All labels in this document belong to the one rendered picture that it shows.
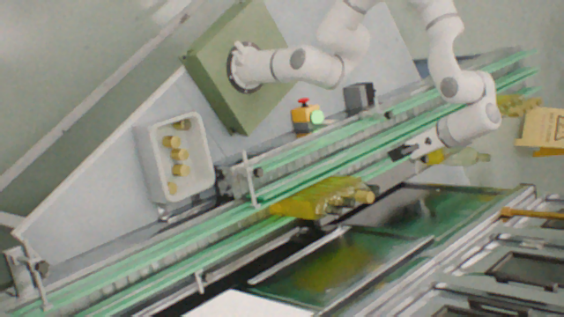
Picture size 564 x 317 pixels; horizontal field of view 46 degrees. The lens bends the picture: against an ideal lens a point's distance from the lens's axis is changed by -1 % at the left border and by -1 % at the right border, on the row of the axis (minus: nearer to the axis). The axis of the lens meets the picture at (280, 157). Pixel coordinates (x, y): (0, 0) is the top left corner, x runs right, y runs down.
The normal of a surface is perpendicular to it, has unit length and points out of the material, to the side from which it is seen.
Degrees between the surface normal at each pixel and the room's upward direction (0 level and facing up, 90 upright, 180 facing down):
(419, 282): 90
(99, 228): 0
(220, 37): 1
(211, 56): 1
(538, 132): 77
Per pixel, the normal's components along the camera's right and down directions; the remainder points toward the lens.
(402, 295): -0.19, -0.95
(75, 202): 0.69, 0.04
